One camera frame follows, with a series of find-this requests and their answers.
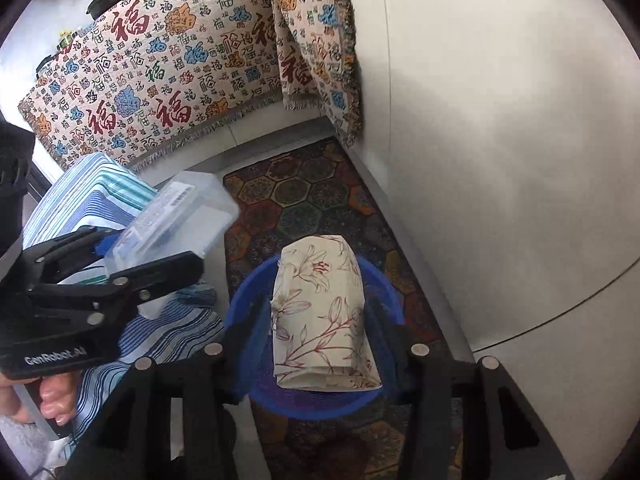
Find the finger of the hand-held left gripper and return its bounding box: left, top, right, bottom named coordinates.
left=22, top=226, right=119, bottom=287
left=105, top=250, right=205, bottom=307

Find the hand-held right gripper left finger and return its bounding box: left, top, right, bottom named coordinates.
left=65, top=305, right=275, bottom=480

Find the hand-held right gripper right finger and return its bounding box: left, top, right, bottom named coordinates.
left=367, top=310, right=571, bottom=480

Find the clear plastic box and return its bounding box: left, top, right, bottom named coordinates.
left=104, top=170, right=240, bottom=281

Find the blue plastic basket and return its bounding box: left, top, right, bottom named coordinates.
left=222, top=255, right=406, bottom=421

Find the floral paper carton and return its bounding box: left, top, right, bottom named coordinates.
left=270, top=234, right=385, bottom=392

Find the person's left hand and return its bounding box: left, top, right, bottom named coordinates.
left=0, top=372, right=78, bottom=428

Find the blue striped tablecloth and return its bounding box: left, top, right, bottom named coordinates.
left=22, top=152, right=226, bottom=461

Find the patterned floor mat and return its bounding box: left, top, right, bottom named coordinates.
left=222, top=136, right=476, bottom=480

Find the large printed blanket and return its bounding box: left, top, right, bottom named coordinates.
left=17, top=0, right=286, bottom=173

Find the white kitchen cabinet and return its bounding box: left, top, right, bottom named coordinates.
left=345, top=0, right=640, bottom=480

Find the small printed blanket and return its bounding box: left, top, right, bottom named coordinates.
left=263, top=0, right=365, bottom=148

